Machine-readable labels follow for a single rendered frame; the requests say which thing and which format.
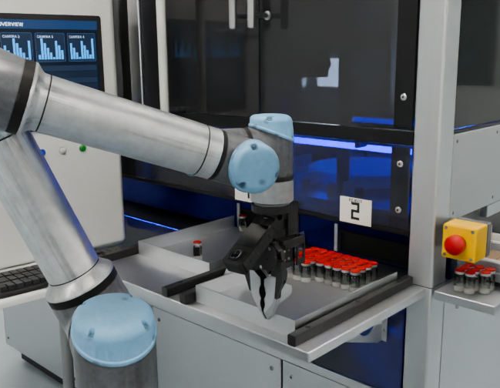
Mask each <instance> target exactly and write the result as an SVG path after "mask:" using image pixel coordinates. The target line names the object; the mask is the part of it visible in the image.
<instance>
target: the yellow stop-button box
mask: <svg viewBox="0 0 500 388"><path fill-rule="evenodd" d="M491 229H492V223H491V222H486V221H481V220H477V219H468V218H463V217H458V218H455V219H453V220H451V221H449V222H446V223H445V224H444V225H443V240H442V253H441V254H442V256H443V257H447V258H451V259H457V260H461V261H465V262H468V263H476V262H477V261H479V260H481V259H483V258H485V257H487V256H489V250H490V239H491ZM452 235H459V236H461V237H462V238H463V239H464V241H465V243H466V248H465V251H464V252H463V253H461V254H459V255H457V256H453V255H450V254H449V253H447V251H446V250H445V246H444V243H445V240H446V239H447V238H448V237H449V236H452Z"/></svg>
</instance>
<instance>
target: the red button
mask: <svg viewBox="0 0 500 388"><path fill-rule="evenodd" d="M444 246H445V250H446V251H447V253H449V254H450V255H453V256H457V255H459V254H461V253H463V252H464V251H465V248H466V243H465V241H464V239H463V238H462V237H461V236H459V235H452V236H449V237H448V238H447V239H446V240H445V243H444Z"/></svg>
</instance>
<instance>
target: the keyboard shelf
mask: <svg viewBox="0 0 500 388"><path fill-rule="evenodd" d="M36 264H37V262H33V263H26V264H23V265H19V266H13V267H9V268H5V269H0V273H1V272H5V271H7V272H8V271H9V270H13V269H14V270H16V269H19V268H23V267H26V266H32V265H36ZM37 265H38V264H37ZM47 289H48V287H46V288H43V289H37V290H34V291H31V292H27V293H22V294H18V295H15V296H10V297H6V298H3V299H0V309H3V308H6V307H10V306H14V305H18V304H21V303H27V302H30V301H33V300H36V299H41V298H45V294H46V291H47Z"/></svg>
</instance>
